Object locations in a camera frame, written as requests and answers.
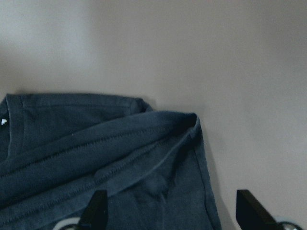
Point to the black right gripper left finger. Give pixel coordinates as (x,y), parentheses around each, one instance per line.
(94,216)

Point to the black printed t-shirt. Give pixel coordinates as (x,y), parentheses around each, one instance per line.
(56,150)

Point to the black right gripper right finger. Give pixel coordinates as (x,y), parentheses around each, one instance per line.
(251,214)

